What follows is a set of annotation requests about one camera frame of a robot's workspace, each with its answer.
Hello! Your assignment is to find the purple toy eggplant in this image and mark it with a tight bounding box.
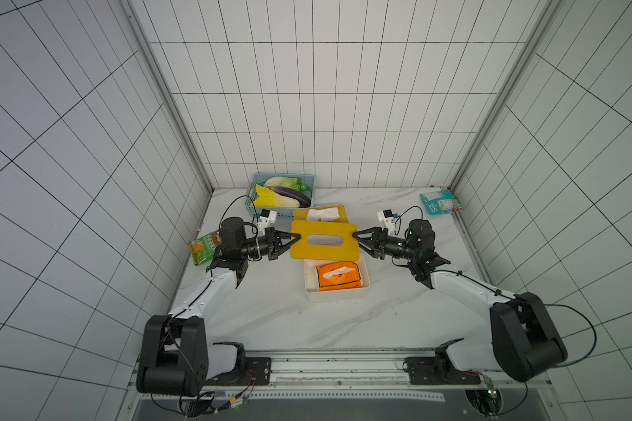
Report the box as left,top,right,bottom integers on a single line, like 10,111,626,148
270,187,312,208

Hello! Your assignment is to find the yellow toy cabbage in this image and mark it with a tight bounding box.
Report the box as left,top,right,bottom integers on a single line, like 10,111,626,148
254,184,299,209

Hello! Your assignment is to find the green toy lettuce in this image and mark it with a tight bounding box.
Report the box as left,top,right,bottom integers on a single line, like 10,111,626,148
263,176,311,192

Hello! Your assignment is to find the white tissue box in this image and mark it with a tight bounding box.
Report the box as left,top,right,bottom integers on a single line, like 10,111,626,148
304,257,370,303

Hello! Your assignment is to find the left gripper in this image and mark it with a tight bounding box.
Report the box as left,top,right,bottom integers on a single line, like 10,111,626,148
239,226,301,260

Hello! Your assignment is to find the blue plastic basket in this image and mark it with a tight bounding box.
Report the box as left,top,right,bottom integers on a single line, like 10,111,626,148
245,173,315,218

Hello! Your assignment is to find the aluminium mounting rail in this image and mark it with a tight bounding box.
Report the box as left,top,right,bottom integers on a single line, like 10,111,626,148
201,349,546,410

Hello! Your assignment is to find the green snack bag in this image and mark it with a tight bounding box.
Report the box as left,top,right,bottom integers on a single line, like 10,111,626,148
188,231,221,267

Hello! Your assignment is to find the yellow box lid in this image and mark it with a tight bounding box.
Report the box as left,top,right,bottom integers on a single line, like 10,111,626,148
291,220,360,261
293,205,349,224

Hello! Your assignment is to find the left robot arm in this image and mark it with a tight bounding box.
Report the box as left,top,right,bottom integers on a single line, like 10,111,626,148
136,217,301,397

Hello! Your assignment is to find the teal snack packet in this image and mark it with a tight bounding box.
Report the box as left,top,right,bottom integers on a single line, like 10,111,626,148
420,191,462,215

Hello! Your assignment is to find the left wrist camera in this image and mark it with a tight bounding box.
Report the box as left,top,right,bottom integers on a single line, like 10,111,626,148
256,209,277,236

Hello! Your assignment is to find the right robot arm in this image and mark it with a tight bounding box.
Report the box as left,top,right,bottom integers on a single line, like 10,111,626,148
352,219,574,382

